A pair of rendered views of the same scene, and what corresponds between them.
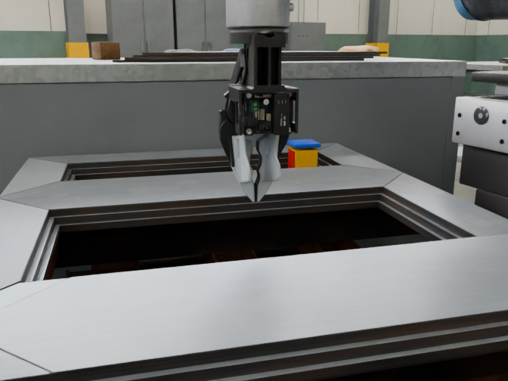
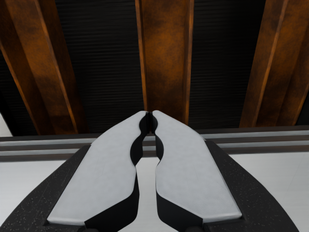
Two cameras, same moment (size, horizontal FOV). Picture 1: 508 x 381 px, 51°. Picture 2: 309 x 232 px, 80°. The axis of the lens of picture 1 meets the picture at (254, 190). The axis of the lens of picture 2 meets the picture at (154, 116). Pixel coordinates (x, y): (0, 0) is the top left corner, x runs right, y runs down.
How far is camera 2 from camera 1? 0.74 m
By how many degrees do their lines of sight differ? 104
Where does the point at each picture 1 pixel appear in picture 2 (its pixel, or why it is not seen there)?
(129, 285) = (30, 182)
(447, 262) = (300, 188)
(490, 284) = (292, 216)
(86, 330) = not seen: hidden behind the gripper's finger
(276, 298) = (141, 210)
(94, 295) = (9, 190)
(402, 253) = (280, 169)
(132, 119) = not seen: outside the picture
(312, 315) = (157, 225)
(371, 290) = not seen: hidden behind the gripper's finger
